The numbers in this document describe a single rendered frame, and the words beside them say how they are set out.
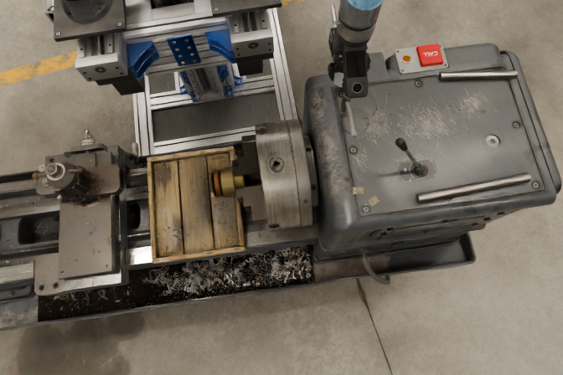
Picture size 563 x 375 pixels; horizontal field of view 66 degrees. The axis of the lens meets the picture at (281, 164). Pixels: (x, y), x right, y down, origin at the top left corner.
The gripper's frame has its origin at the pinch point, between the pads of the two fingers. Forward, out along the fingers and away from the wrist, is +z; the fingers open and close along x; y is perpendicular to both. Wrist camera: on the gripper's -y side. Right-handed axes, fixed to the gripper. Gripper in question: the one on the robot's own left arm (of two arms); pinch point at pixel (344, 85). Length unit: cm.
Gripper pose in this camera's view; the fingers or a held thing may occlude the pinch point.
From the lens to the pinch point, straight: 107.1
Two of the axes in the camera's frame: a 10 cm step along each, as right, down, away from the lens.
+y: -1.4, -9.4, 3.0
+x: -9.9, 1.4, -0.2
